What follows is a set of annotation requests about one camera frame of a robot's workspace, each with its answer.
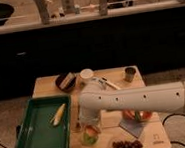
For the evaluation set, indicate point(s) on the dark round bowl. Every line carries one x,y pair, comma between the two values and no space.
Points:
69,87

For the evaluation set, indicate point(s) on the green plastic tray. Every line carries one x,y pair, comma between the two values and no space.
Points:
37,130

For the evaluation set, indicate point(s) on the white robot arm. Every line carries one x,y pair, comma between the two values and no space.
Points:
94,97

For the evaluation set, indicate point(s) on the yellow corn cob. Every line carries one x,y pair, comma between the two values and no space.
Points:
58,115

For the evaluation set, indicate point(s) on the small metal cup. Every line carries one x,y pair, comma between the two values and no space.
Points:
129,74

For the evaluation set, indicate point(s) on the bunch of dark grapes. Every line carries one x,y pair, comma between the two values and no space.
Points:
127,144

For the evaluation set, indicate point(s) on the white paper cup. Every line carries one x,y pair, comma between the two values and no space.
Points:
85,75

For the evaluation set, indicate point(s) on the cake slice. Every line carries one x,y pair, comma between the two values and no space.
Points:
68,79

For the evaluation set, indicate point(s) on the blue-grey cloth napkin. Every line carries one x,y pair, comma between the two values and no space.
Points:
133,127

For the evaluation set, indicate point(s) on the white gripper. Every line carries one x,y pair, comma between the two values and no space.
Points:
89,118

